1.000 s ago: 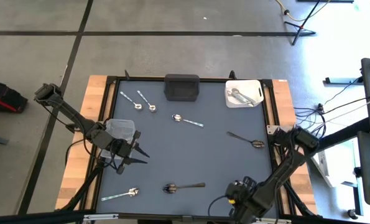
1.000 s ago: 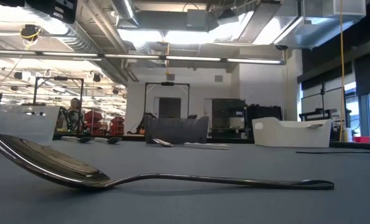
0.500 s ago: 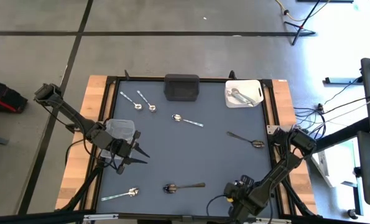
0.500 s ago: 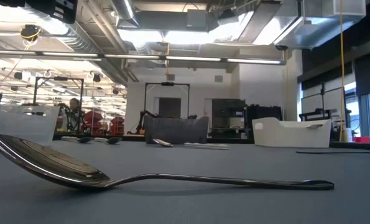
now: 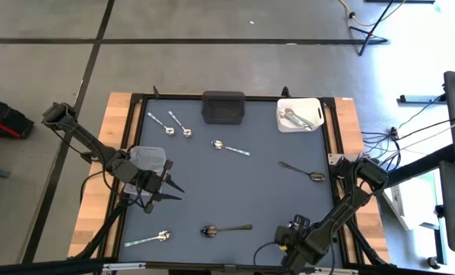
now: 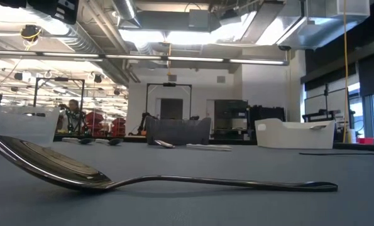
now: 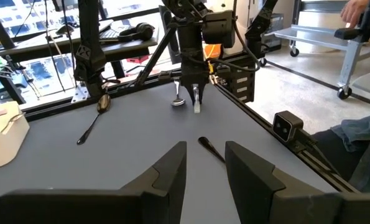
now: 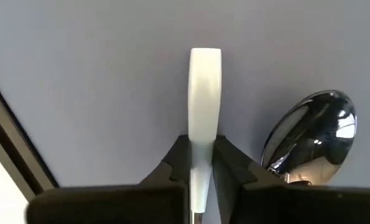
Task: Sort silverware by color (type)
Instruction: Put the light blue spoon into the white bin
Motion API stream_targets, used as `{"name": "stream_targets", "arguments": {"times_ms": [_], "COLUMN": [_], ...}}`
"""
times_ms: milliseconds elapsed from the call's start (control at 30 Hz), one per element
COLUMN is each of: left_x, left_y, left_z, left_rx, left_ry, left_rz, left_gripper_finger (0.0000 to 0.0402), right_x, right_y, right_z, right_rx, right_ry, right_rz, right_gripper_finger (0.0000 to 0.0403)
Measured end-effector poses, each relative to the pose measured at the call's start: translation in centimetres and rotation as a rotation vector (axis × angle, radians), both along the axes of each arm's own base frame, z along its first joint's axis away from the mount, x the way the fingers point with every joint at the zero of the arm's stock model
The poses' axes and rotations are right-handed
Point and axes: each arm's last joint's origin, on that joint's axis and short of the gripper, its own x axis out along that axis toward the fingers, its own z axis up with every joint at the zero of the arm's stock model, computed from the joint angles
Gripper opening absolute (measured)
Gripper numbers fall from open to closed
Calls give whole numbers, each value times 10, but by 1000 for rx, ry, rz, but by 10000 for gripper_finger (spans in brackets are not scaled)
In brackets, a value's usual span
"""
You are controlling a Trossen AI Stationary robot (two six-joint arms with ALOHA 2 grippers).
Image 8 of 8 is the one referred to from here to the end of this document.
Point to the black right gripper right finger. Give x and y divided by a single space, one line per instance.
281 205

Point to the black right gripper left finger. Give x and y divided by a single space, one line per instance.
125 205

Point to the silver spoon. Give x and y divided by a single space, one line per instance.
312 140

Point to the black table edge frame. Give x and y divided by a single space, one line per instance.
13 146

